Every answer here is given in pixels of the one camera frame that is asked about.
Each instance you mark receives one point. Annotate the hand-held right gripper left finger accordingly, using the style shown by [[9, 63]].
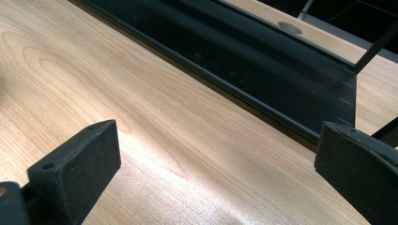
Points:
[[78, 165]]

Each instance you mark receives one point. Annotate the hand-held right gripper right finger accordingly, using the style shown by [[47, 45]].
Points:
[[359, 168]]

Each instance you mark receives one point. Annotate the black two-tier metal rack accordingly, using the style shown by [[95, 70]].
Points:
[[250, 62]]

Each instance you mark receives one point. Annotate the grey metal shelf unit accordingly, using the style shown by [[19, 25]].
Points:
[[341, 33]]

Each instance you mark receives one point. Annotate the round grey table grommet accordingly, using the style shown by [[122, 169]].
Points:
[[290, 27]]

